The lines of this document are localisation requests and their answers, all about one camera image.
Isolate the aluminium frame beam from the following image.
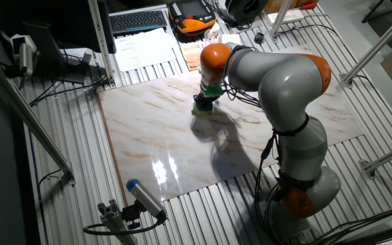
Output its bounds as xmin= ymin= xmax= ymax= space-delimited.
xmin=0 ymin=47 xmax=77 ymax=186
xmin=339 ymin=2 xmax=392 ymax=88
xmin=359 ymin=138 xmax=392 ymax=180
xmin=86 ymin=0 xmax=116 ymax=88
xmin=269 ymin=0 xmax=293 ymax=42

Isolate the orange black teach pendant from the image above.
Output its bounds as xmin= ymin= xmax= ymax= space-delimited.
xmin=167 ymin=0 xmax=216 ymax=35

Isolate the grey camera on mount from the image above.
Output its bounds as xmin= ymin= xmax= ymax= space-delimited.
xmin=10 ymin=33 xmax=35 ymax=78

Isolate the orange striped cloth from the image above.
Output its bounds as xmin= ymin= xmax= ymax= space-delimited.
xmin=181 ymin=40 xmax=206 ymax=71

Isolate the white power strip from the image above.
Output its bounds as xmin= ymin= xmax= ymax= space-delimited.
xmin=267 ymin=9 xmax=305 ymax=25

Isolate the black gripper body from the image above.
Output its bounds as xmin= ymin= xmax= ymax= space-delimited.
xmin=194 ymin=93 xmax=220 ymax=107

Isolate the black floor cable bundle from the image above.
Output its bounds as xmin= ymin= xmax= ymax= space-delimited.
xmin=301 ymin=200 xmax=392 ymax=245

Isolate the black wrist cable bundle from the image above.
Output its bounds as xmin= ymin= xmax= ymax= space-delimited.
xmin=222 ymin=81 xmax=262 ymax=109

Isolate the clear glass beaker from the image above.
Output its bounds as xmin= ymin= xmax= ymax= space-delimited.
xmin=203 ymin=29 xmax=222 ymax=47

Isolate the printed white paper sheet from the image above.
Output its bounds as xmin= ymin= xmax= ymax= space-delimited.
xmin=114 ymin=27 xmax=178 ymax=73

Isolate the black cable with inline connector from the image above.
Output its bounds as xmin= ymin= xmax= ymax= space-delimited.
xmin=253 ymin=131 xmax=278 ymax=235

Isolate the black keyboard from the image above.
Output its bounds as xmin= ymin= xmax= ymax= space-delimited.
xmin=110 ymin=10 xmax=168 ymax=35

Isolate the white yellow sponge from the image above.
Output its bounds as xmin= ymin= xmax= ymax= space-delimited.
xmin=221 ymin=33 xmax=242 ymax=45

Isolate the black monitor stand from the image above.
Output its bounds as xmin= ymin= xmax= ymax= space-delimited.
xmin=22 ymin=22 xmax=93 ymax=85

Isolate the black round fan housing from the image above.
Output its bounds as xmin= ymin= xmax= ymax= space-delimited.
xmin=223 ymin=0 xmax=269 ymax=24

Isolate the brown cardboard box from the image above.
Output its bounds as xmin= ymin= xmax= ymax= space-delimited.
xmin=263 ymin=0 xmax=319 ymax=14

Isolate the green sponge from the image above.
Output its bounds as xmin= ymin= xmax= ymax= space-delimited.
xmin=191 ymin=101 xmax=216 ymax=116

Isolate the aluminium camera mount profile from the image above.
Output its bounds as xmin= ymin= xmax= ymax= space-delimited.
xmin=97 ymin=199 xmax=139 ymax=245

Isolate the black computer monitor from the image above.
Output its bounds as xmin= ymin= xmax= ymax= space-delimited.
xmin=0 ymin=0 xmax=117 ymax=55

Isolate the black camera cable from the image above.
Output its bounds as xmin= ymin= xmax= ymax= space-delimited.
xmin=82 ymin=217 xmax=167 ymax=236

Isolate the silver camera with blue cap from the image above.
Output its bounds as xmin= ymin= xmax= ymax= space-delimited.
xmin=126 ymin=178 xmax=169 ymax=222

